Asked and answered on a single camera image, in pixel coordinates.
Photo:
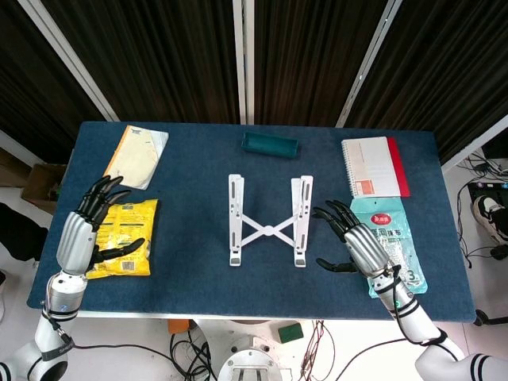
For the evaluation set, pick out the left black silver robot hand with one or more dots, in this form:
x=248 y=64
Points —
x=75 y=238

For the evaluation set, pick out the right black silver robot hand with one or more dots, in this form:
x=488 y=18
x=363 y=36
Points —
x=365 y=250

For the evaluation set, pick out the white folding laptop stand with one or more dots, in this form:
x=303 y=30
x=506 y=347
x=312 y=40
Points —
x=268 y=229

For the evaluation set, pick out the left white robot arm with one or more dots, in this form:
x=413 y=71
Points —
x=63 y=293

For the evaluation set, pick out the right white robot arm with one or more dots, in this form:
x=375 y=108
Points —
x=405 y=305

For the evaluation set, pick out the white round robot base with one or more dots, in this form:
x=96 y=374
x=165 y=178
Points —
x=254 y=357

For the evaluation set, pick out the light blue snack bag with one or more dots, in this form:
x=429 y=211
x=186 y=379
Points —
x=393 y=218

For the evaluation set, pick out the black fabric bundle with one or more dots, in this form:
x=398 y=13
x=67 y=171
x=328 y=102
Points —
x=20 y=234

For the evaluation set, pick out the yellow snack bag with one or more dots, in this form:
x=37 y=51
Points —
x=131 y=216

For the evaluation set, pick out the brown cardboard box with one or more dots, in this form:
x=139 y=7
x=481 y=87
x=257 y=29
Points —
x=39 y=182

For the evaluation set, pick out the red notebook cover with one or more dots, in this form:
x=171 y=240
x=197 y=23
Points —
x=401 y=170

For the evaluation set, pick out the white spiral notebook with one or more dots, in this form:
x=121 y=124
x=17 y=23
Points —
x=373 y=162

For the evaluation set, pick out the cream booklet with orange spine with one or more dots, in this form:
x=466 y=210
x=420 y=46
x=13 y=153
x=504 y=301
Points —
x=135 y=158

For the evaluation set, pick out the green block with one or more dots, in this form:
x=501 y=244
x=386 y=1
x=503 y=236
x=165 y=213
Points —
x=290 y=333

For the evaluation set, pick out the white black sneaker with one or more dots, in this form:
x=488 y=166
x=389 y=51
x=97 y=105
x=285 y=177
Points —
x=490 y=214

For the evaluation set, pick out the blue fabric table mat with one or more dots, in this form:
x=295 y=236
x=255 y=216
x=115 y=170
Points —
x=198 y=285

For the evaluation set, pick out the black table caster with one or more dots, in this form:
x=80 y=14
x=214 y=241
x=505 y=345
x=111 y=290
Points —
x=481 y=317

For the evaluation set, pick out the orange object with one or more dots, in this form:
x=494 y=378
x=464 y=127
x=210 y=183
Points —
x=178 y=326

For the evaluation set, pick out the teal plastic tray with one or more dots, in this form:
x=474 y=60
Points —
x=270 y=148

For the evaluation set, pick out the dark curtain panel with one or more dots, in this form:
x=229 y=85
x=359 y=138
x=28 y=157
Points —
x=158 y=59
x=24 y=59
x=309 y=59
x=448 y=59

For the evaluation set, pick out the white frame post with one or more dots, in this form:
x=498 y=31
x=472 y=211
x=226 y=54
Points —
x=476 y=145
x=69 y=59
x=370 y=59
x=243 y=59

